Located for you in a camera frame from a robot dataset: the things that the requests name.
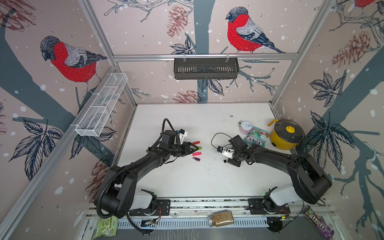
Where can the green candy packet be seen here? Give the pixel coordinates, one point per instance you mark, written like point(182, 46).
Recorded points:
point(257, 136)

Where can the purple candy bar pack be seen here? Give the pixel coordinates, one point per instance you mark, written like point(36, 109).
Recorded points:
point(319, 224)

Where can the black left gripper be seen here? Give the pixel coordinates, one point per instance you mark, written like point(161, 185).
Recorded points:
point(188, 151)

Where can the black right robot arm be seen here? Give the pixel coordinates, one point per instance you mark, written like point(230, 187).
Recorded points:
point(309, 182)

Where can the glass jar with grains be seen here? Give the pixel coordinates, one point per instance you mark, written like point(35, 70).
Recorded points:
point(221, 219)

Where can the yellow toy pot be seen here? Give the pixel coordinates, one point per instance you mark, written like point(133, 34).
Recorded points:
point(286, 134)

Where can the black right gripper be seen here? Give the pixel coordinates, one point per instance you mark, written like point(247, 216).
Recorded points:
point(235, 163)

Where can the white wire shelf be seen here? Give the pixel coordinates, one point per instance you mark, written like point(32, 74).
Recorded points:
point(97, 115)

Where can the green snack bag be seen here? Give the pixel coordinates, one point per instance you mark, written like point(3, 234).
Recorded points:
point(106, 227)

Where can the black wire basket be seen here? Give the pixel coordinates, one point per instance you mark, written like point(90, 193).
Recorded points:
point(206, 68)

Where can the pink usb drive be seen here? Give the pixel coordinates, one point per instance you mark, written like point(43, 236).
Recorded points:
point(196, 154)

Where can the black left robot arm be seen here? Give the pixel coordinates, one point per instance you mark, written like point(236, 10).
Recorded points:
point(117, 195)

